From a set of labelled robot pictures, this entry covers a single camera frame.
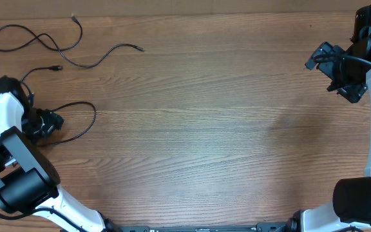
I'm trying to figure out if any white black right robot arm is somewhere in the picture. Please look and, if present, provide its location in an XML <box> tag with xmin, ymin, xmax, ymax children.
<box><xmin>279</xmin><ymin>26</ymin><xmax>371</xmax><ymax>231</ymax></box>

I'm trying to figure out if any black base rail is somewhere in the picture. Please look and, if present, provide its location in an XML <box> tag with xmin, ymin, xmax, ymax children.
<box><xmin>119</xmin><ymin>222</ymin><xmax>290</xmax><ymax>232</ymax></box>

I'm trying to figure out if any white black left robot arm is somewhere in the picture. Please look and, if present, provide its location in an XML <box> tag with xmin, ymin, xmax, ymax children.
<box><xmin>0</xmin><ymin>76</ymin><xmax>113</xmax><ymax>231</ymax></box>

